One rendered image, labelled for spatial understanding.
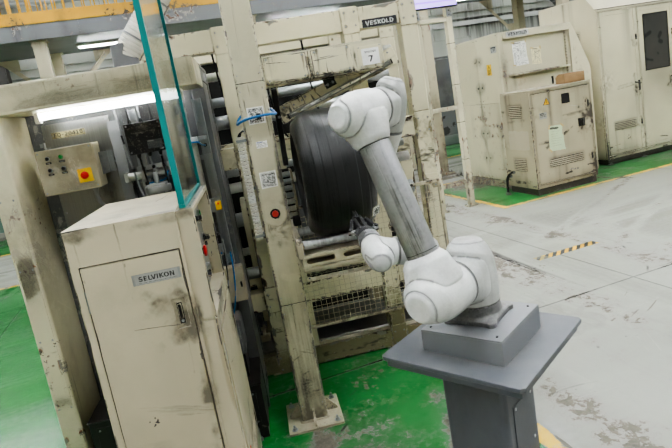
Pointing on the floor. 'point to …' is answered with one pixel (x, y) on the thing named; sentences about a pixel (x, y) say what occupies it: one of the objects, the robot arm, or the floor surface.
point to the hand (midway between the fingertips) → (356, 216)
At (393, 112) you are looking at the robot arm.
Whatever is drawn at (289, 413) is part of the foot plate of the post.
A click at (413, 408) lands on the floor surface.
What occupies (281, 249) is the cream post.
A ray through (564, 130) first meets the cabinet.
